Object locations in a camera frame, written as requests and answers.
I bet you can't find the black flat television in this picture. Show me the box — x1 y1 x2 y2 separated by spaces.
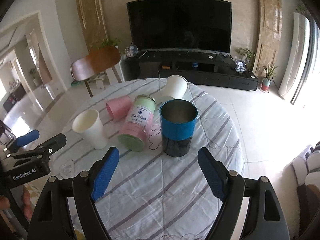
127 0 232 53

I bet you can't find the pink plastic cup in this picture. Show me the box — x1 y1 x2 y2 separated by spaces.
106 95 133 121

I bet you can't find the blue black steel tumbler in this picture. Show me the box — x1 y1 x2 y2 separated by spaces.
159 99 198 158

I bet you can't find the potted plant red pot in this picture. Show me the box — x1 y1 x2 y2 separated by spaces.
260 63 278 92

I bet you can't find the striped sofa cushion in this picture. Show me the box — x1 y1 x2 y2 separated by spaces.
291 141 320 230

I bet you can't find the leafy plant on stand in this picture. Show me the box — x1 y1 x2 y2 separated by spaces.
235 48 256 72

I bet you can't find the brown wooden chair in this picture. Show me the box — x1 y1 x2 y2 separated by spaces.
71 46 121 98

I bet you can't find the round glass ornament left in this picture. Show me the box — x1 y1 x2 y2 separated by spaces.
125 44 138 58

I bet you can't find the white paper cup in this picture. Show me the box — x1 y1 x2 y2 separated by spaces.
72 109 108 150
162 75 188 103

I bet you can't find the white standing air conditioner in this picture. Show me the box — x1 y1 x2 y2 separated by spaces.
278 12 310 101

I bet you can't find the person's left hand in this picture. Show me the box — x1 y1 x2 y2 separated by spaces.
1 185 34 222

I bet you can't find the round glass ornament right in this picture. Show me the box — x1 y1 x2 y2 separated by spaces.
235 60 247 74

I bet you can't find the black tv stand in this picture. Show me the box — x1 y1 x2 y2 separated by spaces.
120 49 259 91

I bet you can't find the pink green canister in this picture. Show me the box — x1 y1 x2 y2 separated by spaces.
118 94 156 152

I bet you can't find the green plant behind chair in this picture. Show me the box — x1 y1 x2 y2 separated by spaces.
91 38 121 49

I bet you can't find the round glass ornament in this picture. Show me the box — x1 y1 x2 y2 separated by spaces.
125 44 138 58
235 60 247 74

